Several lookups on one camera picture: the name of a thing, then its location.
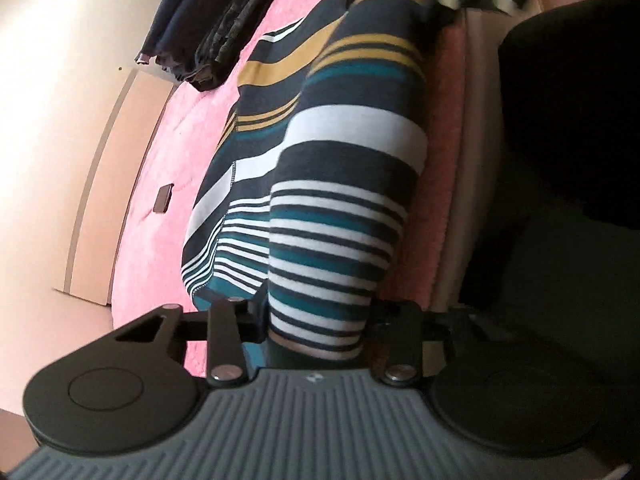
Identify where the striped knit sweater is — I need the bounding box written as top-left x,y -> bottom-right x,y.
181,0 -> 447,363

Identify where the beige wooden headboard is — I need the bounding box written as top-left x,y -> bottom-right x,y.
52,68 -> 174,306

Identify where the pink bed blanket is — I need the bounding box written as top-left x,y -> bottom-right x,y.
109,0 -> 469,380

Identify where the dark folded clothes stack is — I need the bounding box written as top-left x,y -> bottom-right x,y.
152,0 -> 273,92

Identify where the black smartphone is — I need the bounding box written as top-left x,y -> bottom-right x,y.
152,183 -> 174,214

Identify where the navy folded garment top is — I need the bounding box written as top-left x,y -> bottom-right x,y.
134,0 -> 182,65

